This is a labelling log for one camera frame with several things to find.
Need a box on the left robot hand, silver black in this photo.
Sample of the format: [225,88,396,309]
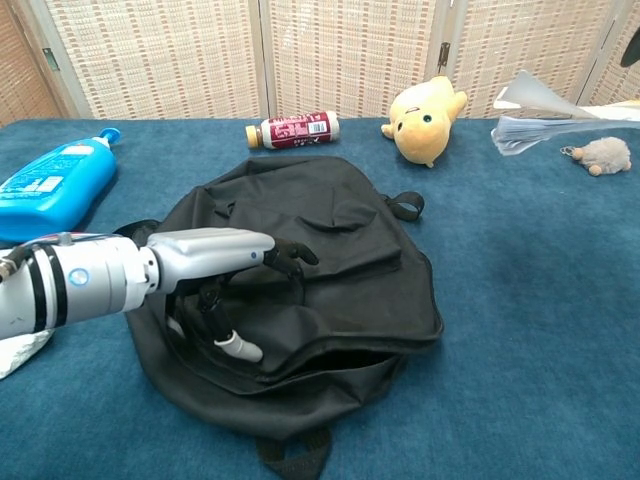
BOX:
[144,227,320,362]

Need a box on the right robot hand, silver black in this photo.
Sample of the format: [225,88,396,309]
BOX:
[619,38,640,69]

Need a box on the yellow white notebook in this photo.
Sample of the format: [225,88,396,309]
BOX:
[490,69,640,159]

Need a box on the black backpack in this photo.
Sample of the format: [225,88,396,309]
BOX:
[102,154,446,480]

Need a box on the drink bottle, maroon label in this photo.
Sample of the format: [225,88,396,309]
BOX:
[244,110,341,151]

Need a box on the blue detergent pump bottle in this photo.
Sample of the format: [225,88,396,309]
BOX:
[0,127,123,246]

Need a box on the woven folding screen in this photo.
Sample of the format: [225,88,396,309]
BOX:
[0,0,640,129]

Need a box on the orange white snack packet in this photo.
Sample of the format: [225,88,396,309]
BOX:
[0,327,56,380]

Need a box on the yellow plush toy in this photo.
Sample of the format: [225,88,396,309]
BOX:
[380,74,469,169]

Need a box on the blue felt table cover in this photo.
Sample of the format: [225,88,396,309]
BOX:
[0,117,640,480]

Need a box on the small fluffy keychain toy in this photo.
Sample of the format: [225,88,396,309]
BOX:
[559,136,633,177]

